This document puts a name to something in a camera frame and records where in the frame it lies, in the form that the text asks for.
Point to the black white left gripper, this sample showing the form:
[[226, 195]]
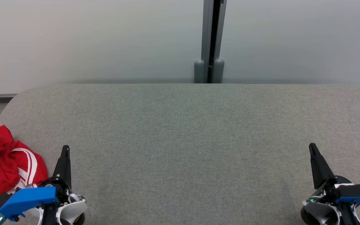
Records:
[[63, 190]]

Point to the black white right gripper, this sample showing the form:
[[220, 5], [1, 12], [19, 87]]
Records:
[[320, 209]]

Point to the grey cylinder door stop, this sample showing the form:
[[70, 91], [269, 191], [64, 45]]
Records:
[[199, 72], [218, 71]]

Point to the grey vertical door frame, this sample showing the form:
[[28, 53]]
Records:
[[205, 31]]

